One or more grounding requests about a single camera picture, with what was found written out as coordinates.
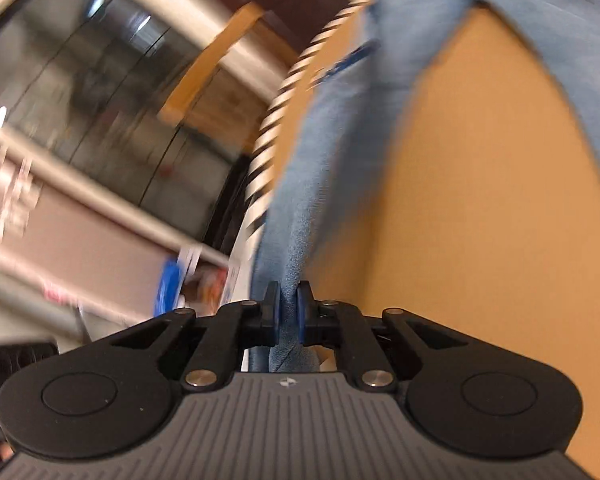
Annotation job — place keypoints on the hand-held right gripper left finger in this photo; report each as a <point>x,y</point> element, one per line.
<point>275,316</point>

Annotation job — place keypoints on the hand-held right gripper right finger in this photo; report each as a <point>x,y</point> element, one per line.
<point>303,316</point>

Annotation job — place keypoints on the blue denim jeans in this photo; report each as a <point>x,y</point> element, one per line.
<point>320,160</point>

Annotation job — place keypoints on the blue packet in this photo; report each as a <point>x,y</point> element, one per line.
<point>167,285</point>

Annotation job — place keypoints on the dark glass door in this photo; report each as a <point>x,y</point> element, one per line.
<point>80,85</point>

